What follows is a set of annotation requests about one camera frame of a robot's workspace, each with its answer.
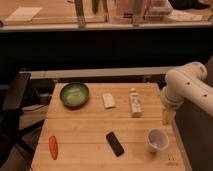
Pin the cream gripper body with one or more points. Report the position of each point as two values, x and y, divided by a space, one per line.
168 116

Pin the red pepper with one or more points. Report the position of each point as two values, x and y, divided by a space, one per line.
53 147

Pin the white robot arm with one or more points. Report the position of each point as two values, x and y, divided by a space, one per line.
186 82

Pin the green ceramic bowl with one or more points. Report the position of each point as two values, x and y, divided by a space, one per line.
74 94

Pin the white plastic bottle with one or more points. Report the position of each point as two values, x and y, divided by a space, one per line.
135 103

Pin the black rectangular remote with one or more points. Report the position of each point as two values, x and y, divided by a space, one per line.
115 144

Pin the white rectangular block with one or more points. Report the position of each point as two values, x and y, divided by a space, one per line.
108 100

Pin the white paper on floor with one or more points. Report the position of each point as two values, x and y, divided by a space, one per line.
22 14

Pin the metal rail beam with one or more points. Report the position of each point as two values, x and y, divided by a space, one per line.
53 74

